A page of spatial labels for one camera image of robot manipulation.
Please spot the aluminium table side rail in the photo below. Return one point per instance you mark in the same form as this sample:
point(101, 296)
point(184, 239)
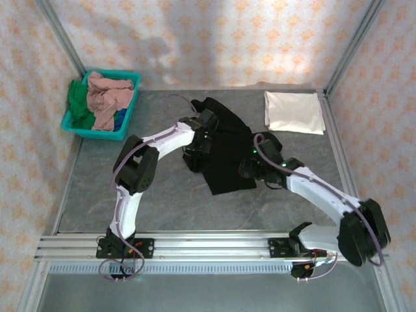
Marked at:
point(59, 208)
point(338, 143)

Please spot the aluminium frame leg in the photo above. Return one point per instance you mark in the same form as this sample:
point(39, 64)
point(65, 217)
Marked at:
point(386, 286)
point(32, 286)

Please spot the blue t-shirt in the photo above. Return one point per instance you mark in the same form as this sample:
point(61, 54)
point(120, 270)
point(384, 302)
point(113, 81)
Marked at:
point(120, 117)

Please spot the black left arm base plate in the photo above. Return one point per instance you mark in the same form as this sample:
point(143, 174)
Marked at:
point(148, 247)

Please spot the green t-shirt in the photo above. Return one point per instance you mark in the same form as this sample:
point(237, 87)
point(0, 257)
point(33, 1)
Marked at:
point(78, 97)

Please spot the pink t-shirt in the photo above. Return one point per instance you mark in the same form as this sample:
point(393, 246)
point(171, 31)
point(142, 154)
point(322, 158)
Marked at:
point(107, 97)

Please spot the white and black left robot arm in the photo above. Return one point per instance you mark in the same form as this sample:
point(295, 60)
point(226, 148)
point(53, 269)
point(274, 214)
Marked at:
point(169, 139)

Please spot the grey metal sheet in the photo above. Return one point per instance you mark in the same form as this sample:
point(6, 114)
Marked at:
point(208, 295)

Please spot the black base connector box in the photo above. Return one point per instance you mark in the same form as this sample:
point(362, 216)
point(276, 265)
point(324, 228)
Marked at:
point(300, 271)

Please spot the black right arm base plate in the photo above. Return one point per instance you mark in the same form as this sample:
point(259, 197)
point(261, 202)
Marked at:
point(274, 248)

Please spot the black t-shirt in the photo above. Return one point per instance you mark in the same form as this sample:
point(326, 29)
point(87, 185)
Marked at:
point(227, 156)

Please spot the teal plastic basket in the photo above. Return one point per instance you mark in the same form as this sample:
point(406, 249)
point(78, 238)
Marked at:
point(97, 134)

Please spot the aluminium frame post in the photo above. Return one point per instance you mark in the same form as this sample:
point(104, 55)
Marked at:
point(62, 35)
point(359, 35)

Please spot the white folded t-shirt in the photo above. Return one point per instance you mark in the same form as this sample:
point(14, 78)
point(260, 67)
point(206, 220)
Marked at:
point(292, 110)

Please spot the long aluminium mounting rail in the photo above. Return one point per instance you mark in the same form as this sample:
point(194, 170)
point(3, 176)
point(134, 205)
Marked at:
point(211, 245)

